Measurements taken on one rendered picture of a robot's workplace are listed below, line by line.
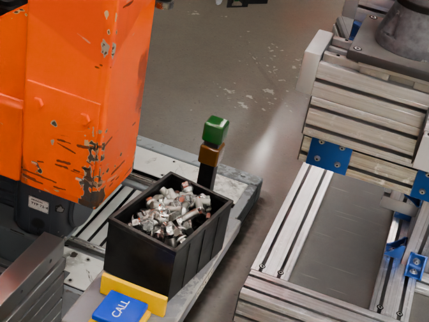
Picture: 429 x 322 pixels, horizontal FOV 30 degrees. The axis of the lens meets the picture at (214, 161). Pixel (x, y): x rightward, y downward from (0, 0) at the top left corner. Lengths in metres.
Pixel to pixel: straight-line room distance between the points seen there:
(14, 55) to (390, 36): 0.70
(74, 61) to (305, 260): 0.87
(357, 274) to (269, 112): 1.19
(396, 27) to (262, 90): 1.64
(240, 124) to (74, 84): 1.59
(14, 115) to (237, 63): 2.00
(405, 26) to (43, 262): 0.81
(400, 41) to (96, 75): 0.58
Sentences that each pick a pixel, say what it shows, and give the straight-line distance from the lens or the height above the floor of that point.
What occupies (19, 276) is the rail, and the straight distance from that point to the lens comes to 1.52.
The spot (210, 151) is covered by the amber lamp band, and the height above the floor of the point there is 0.60.
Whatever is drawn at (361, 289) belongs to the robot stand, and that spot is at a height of 0.21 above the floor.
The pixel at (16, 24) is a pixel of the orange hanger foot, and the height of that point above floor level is 0.82.
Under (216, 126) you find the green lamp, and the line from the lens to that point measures 1.50.
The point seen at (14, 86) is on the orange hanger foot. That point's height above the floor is 0.70.
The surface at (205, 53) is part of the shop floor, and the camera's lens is 3.39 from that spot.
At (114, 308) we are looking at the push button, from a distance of 1.33.
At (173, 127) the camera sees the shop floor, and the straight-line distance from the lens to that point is 2.80.
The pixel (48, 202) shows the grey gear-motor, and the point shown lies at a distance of 1.78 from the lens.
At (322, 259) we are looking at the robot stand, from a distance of 1.98.
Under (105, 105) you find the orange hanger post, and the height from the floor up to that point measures 0.74.
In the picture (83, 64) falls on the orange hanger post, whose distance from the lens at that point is 1.33.
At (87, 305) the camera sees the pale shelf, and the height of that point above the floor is 0.45.
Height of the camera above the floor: 1.39
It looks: 32 degrees down
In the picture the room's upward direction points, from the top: 11 degrees clockwise
